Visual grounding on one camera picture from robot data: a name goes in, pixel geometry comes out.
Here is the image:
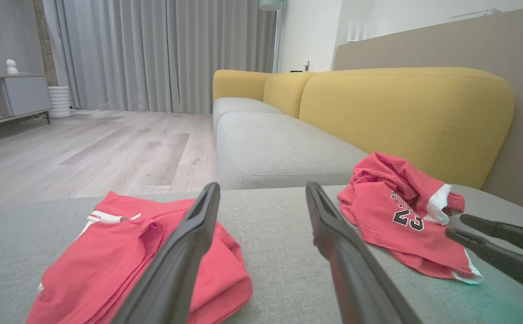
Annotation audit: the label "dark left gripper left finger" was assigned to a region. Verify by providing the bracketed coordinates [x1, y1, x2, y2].
[112, 182, 221, 324]

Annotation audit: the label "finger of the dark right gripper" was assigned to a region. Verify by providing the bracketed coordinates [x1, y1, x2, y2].
[446, 228, 523, 301]
[460, 214, 523, 262]

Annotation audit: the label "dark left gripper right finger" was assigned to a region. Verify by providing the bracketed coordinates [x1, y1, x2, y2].
[307, 182, 424, 324]

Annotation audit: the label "red shorts white stripes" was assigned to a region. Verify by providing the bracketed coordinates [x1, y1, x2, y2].
[27, 191, 254, 324]

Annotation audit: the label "grey sofa seat cushion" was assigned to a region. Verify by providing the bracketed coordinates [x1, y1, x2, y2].
[212, 97, 284, 135]
[216, 112, 370, 190]
[0, 184, 523, 324]

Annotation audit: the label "yellow sofa backrest cushion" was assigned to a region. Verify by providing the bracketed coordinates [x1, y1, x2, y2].
[299, 67, 515, 189]
[263, 72, 316, 118]
[213, 69, 272, 101]

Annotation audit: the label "white ribbed vase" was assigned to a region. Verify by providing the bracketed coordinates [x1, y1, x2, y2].
[48, 85, 73, 119]

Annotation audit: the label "grey pleated curtain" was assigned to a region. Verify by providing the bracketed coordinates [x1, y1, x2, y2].
[54, 0, 279, 114]

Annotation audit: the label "white flat device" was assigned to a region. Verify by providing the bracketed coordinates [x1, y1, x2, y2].
[449, 8, 502, 21]

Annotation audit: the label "grey low cabinet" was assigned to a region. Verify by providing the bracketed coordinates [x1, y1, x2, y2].
[0, 73, 53, 131]

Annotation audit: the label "white slatted ornament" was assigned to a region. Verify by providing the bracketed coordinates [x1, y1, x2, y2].
[346, 18, 377, 43]

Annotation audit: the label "brown textured column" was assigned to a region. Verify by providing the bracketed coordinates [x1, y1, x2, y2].
[32, 0, 58, 87]

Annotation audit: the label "floor lamp pale shade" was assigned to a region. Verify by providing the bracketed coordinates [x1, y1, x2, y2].
[258, 0, 285, 73]

